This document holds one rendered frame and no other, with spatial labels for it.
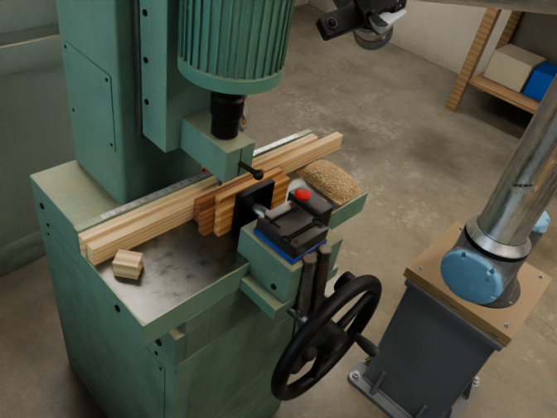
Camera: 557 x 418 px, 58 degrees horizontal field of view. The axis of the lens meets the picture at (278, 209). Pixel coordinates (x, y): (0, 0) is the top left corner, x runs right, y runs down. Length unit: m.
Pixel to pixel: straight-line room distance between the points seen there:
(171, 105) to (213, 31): 0.22
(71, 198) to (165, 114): 0.36
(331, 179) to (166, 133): 0.38
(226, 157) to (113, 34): 0.29
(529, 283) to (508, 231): 0.47
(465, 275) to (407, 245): 1.24
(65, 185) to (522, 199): 1.01
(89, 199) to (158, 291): 0.40
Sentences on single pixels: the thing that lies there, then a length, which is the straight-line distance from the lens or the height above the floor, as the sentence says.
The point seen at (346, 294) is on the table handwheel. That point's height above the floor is 0.95.
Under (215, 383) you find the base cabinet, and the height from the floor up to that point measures 0.53.
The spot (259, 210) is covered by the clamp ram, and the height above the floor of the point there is 0.96.
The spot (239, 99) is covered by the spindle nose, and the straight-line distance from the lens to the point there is 0.89.
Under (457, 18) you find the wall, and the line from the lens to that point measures 4.35.
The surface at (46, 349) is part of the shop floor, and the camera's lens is 1.94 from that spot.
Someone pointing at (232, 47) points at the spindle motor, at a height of 1.27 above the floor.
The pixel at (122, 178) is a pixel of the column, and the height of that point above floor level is 0.89.
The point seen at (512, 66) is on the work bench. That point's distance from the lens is 3.75.
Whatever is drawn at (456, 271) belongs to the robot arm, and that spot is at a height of 0.77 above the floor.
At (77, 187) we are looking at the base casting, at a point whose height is 0.80.
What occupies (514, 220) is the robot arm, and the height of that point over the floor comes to 0.95.
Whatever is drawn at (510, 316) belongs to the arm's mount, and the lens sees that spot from 1.52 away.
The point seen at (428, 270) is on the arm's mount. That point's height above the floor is 0.59.
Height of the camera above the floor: 1.58
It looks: 40 degrees down
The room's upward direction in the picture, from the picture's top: 12 degrees clockwise
